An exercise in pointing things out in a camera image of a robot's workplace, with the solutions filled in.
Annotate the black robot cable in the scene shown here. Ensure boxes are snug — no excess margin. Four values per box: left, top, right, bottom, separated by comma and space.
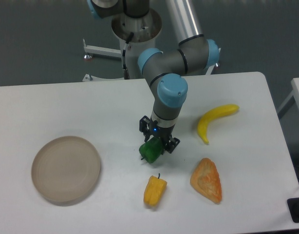
122, 32, 134, 80

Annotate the green bell pepper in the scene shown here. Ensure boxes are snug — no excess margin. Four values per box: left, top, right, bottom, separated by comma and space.
139, 137, 164, 164

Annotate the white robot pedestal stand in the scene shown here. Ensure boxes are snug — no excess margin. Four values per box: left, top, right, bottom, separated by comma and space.
84, 0, 220, 81

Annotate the yellow bell pepper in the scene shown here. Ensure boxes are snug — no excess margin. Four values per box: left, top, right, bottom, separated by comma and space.
143, 173, 168, 207

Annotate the yellow banana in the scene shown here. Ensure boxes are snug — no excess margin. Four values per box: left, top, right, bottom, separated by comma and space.
197, 104, 240, 145

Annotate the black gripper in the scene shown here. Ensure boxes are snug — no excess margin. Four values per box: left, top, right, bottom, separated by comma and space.
139, 116, 180, 154

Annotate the black device at edge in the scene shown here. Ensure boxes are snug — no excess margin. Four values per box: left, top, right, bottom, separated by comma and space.
287, 197, 299, 223

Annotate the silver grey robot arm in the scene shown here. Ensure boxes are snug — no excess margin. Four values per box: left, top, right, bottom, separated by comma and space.
84, 0, 220, 153

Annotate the orange bread slice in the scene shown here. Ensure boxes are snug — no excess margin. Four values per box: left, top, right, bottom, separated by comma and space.
190, 158, 222, 204

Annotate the beige round plate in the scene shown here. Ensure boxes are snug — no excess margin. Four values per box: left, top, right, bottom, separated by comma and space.
31, 136, 101, 206

